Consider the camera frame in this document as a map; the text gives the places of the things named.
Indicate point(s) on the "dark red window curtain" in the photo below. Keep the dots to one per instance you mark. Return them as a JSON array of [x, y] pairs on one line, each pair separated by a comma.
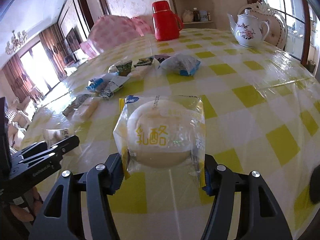
[[53, 43]]

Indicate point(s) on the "blue clear snack bag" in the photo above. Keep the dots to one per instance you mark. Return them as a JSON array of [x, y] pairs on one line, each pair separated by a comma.
[[183, 65]]

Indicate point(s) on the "pink checkered food cover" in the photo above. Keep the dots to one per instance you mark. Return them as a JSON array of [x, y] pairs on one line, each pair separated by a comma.
[[111, 31]]

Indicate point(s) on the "green wrapped snack packet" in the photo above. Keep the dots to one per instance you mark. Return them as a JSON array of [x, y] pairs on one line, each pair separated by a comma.
[[122, 68]]

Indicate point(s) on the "wall-mounted television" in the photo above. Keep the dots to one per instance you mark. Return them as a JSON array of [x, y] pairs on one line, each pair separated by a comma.
[[72, 40]]

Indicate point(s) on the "small clear snack packet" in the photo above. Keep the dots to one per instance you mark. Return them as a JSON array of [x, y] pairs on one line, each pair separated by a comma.
[[53, 136]]

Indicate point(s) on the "white floral teapot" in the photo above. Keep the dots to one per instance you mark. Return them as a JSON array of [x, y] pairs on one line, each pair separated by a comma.
[[249, 31]]

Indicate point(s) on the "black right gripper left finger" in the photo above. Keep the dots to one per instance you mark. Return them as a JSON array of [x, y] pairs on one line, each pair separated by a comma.
[[81, 199]]

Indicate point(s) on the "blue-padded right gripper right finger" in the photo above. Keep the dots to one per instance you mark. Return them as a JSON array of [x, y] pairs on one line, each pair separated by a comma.
[[260, 215]]

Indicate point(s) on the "blue white snack packet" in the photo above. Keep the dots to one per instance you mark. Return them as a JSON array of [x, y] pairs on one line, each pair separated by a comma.
[[107, 85]]

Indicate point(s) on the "corner wall shelf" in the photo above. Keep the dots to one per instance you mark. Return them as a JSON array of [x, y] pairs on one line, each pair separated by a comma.
[[194, 13]]

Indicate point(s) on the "person's left hand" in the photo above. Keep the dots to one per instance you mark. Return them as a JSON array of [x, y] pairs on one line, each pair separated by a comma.
[[26, 207]]

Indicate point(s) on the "crystal chandelier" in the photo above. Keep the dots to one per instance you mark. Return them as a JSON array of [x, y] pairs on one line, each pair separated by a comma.
[[16, 42]]

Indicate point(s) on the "white ornate chair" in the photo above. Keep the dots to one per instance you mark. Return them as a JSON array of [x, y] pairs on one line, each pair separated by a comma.
[[278, 33]]

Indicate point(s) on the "round cheese bun packet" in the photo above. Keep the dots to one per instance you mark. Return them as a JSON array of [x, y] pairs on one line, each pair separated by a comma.
[[161, 132]]

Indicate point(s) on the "dark green snack wrapper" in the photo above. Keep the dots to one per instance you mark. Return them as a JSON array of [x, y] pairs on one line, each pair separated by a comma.
[[146, 61]]

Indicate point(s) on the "pale cake snack packet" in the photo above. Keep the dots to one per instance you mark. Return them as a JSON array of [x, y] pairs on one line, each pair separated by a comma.
[[81, 108]]

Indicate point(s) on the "red thermos jug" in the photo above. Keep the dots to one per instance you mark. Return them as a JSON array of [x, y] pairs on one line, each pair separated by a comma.
[[167, 25]]

